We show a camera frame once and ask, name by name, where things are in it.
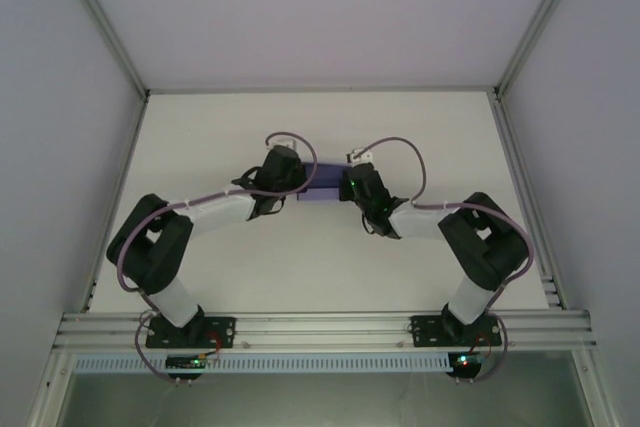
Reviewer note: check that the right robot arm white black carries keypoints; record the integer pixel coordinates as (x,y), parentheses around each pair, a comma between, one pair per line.
(415,222)

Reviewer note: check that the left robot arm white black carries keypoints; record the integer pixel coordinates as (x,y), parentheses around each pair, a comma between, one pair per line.
(225,212)

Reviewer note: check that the right circuit board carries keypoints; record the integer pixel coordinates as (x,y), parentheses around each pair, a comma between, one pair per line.
(465,361)

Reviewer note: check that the purple paper box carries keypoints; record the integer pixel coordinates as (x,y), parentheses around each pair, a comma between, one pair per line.
(324,179)

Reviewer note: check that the left circuit board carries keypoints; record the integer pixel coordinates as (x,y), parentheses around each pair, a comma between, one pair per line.
(185,362)

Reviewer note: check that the aluminium frame post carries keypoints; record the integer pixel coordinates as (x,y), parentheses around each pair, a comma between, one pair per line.
(540,17)
(100,22)

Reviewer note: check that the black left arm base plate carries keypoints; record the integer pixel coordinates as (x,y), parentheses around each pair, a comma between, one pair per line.
(222,332)

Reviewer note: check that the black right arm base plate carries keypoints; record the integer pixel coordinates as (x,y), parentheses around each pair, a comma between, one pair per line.
(425,329)

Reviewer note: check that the aluminium mounting rail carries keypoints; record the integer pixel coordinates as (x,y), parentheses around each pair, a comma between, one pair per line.
(320,329)

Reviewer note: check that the aluminium side rail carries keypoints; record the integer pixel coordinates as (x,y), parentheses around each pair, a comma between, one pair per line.
(115,187)
(515,157)

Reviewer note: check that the circuit board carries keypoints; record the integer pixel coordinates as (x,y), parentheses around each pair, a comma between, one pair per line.
(185,362)
(465,361)

